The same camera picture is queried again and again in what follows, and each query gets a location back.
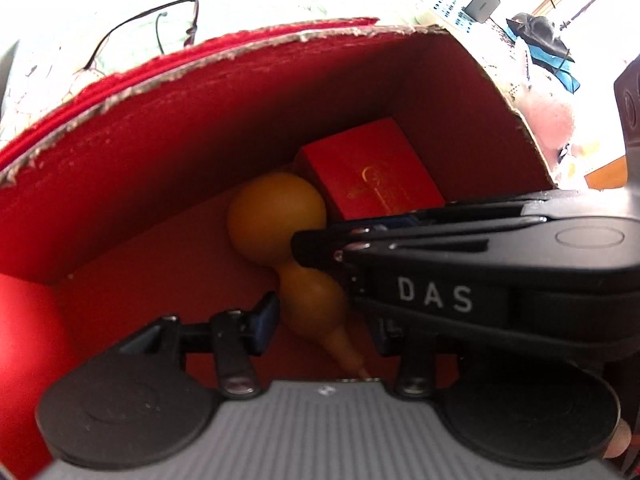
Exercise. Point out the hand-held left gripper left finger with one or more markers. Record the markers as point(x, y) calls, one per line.
point(264, 321)

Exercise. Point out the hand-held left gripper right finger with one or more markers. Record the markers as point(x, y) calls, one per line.
point(385, 336)

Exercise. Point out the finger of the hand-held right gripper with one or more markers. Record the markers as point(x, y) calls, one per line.
point(425, 247)
point(475, 207)

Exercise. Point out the small red gift box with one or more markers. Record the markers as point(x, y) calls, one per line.
point(370, 160)

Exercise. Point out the orange gourd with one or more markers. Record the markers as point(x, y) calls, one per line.
point(275, 215)

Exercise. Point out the red cardboard box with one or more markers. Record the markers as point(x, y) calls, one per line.
point(200, 135)

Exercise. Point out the white and pink plush toy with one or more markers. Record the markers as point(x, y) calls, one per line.
point(550, 115)

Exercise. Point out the black bag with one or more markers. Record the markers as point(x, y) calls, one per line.
point(537, 30)

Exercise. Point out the white power strip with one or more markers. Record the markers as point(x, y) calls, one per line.
point(450, 10)

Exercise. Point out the grey charger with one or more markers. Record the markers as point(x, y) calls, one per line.
point(482, 4)

